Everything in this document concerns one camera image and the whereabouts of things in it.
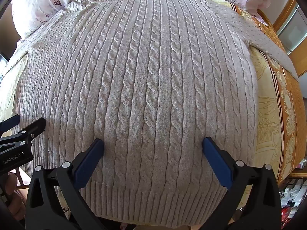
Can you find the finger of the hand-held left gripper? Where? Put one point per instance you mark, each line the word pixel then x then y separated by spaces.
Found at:
pixel 36 127
pixel 9 122

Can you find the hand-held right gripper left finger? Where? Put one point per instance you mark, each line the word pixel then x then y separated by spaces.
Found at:
pixel 88 163

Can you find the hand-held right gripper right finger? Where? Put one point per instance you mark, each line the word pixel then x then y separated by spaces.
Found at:
pixel 216 163

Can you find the grey knitted blanket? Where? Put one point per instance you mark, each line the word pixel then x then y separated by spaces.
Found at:
pixel 153 76

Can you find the person's left hand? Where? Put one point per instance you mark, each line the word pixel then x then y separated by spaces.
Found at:
pixel 10 185

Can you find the yellow patterned bedsheet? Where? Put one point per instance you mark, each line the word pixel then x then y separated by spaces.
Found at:
pixel 268 124

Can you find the pile of assorted clutter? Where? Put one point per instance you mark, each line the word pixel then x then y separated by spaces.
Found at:
pixel 296 196

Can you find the pale pink lavender-print pillow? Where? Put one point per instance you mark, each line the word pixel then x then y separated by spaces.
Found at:
pixel 43 2

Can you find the wooden sliding door frame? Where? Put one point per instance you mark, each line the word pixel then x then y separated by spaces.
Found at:
pixel 285 12

